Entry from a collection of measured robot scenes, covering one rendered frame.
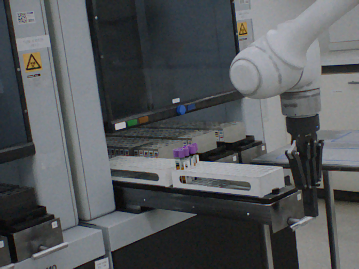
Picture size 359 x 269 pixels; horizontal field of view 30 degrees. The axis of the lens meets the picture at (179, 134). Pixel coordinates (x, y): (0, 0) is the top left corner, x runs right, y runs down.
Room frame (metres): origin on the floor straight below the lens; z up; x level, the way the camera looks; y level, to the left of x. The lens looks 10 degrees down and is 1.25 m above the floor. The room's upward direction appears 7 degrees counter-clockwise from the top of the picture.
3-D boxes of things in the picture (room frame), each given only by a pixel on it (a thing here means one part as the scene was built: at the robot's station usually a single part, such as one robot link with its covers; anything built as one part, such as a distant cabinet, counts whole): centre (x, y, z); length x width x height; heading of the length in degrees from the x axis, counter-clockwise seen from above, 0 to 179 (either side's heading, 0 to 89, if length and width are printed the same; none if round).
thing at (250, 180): (1.67, -0.10, 0.83); 0.30 x 0.10 x 0.06; 45
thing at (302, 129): (1.49, -0.28, 0.96); 0.08 x 0.07 x 0.09; 135
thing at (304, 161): (1.48, -0.27, 0.89); 0.04 x 0.01 x 0.11; 45
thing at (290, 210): (1.76, -0.01, 0.78); 0.73 x 0.14 x 0.09; 45
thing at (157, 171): (1.89, 0.12, 0.83); 0.30 x 0.10 x 0.06; 45
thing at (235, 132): (2.24, -0.18, 0.85); 0.12 x 0.02 x 0.06; 134
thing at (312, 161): (1.50, -0.29, 0.89); 0.04 x 0.01 x 0.11; 45
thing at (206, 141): (2.13, -0.07, 0.85); 0.12 x 0.02 x 0.06; 134
